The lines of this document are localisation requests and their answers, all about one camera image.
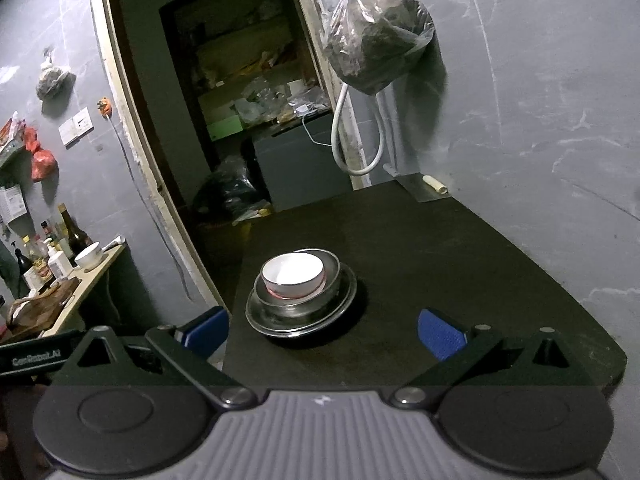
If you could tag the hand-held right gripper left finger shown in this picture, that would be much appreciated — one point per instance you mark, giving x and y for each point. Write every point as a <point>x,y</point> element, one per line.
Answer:
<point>207,331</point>

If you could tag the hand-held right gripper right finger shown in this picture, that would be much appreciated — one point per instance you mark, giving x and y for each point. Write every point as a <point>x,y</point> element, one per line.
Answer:
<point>440,336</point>

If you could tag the large steel plate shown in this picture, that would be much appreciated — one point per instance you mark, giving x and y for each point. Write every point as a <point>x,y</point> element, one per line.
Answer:
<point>305,331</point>

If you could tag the deep steel bowl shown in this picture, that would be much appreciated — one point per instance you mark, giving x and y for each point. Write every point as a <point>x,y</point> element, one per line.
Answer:
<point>334,275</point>

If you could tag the wooden cutting board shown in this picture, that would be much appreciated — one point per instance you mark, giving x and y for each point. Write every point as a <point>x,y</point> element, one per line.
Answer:
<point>42,305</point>

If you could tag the red label jar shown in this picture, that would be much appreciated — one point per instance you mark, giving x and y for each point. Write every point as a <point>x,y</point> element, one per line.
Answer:
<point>34,275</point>

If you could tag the white plastic bottle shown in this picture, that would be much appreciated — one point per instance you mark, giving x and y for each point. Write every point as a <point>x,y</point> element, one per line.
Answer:
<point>58,262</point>

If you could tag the wooden shelf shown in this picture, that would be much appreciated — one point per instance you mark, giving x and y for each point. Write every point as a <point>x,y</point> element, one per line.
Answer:
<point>92,277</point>

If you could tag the dark glass bottle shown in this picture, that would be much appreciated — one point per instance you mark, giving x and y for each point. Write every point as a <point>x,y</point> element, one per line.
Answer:
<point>75,237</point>

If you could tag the white spoon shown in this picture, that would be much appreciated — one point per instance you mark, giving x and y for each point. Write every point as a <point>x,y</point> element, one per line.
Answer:
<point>112,242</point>

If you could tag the black trash bag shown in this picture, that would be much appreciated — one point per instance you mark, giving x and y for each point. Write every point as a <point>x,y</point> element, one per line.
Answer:
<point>232,187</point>

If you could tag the steel cleaver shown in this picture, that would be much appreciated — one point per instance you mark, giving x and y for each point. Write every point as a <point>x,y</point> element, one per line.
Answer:
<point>415,187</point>

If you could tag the dark cabinet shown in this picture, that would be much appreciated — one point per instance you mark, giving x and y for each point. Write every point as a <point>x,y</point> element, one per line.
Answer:
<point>300,170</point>

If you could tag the green box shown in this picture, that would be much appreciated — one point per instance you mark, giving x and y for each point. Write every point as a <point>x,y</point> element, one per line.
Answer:
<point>226,127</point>

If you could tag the small red plastic bag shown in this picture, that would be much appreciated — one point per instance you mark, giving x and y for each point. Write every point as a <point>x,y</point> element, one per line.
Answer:
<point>31,140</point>

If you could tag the cluttered storage shelf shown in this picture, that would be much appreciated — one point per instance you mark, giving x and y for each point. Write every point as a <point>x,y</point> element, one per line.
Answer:
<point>240,60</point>

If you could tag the small hanging plastic bag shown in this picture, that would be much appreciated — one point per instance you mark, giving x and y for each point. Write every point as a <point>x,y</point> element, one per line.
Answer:
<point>54,82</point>

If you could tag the large hanging plastic bag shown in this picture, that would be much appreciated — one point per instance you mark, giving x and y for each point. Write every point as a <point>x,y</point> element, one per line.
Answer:
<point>377,35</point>

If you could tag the white wall pipe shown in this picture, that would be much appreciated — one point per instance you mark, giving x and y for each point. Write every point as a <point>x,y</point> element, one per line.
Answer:
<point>389,130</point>

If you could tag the white wall switch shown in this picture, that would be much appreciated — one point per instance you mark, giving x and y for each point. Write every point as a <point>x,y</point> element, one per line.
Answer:
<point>76,127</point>

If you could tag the cream door frame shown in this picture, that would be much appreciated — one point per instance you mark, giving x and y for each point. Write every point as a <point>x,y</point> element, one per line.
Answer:
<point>125,110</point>

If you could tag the orange wall hook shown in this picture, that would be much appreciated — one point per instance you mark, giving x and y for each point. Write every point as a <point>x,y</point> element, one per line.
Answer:
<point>104,107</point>

